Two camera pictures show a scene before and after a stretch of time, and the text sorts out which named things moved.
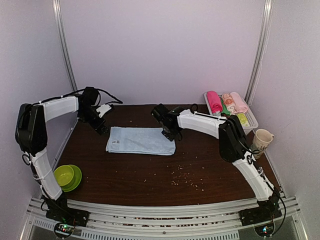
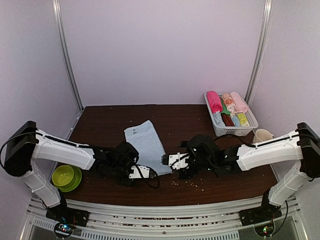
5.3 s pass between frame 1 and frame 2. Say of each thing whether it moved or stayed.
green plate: stayed
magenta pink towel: stayed
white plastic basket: stayed
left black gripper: moved
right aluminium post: stayed
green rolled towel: stayed
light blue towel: moved
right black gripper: moved
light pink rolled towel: stayed
